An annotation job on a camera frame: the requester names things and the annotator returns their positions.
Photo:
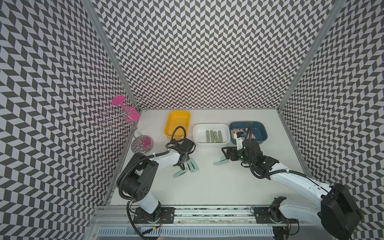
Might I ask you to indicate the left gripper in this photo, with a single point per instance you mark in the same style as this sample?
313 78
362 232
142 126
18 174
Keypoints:
188 158

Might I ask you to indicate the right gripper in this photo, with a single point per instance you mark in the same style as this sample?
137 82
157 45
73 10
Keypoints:
229 149

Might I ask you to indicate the pink knife vertical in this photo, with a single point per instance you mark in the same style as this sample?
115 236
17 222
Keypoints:
235 131

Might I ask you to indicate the dark teal storage box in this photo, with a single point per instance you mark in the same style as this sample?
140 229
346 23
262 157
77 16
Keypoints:
259 130

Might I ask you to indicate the olive knife vertical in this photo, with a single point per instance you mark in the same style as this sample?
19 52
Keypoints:
212 136

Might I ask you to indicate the white storage box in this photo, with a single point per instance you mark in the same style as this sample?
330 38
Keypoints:
199 134

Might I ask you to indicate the yellow storage box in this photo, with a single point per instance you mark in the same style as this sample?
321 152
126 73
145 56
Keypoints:
176 119

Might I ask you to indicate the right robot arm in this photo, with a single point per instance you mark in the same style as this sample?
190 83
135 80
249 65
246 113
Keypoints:
332 206

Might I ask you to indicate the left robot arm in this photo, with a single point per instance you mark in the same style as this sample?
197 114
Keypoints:
135 181

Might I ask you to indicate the mint knife centre left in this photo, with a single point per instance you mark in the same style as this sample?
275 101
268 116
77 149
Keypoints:
190 166

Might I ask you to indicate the mint knife middle right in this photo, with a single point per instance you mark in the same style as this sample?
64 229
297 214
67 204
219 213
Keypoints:
221 162

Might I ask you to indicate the mint knife centre right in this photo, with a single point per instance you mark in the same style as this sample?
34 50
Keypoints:
194 165

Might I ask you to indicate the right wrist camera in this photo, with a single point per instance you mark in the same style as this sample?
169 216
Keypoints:
239 138

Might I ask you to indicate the wire rack with pink discs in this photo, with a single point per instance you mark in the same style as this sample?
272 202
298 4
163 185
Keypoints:
119 113

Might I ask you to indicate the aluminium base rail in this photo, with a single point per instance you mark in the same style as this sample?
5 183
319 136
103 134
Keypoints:
205 215

